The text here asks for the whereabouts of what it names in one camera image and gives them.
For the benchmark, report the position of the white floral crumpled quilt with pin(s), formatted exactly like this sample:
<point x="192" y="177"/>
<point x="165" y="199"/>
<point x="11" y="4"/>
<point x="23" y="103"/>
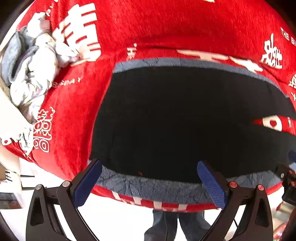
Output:
<point x="44" y="69"/>

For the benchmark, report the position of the person's legs in jeans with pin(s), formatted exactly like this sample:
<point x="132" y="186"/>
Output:
<point x="175" y="226"/>

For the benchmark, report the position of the grey fleece cloth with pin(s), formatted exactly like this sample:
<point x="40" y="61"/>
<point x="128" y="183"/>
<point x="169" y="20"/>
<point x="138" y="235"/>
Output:
<point x="13" y="55"/>

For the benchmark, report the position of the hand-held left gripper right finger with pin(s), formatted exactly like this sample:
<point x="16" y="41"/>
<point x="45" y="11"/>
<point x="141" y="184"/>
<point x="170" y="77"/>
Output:
<point x="211" y="183"/>

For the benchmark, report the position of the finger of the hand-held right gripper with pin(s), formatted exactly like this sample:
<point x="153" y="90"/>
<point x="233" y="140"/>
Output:
<point x="282" y="171"/>

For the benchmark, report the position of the black pants with grey lining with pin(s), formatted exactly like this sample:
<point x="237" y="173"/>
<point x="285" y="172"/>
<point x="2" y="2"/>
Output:
<point x="173" y="115"/>

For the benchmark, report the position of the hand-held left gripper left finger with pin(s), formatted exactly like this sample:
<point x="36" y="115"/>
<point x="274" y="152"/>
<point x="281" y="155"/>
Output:
<point x="89" y="183"/>

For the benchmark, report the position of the red printed blanket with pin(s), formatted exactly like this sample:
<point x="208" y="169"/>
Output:
<point x="185" y="27"/>

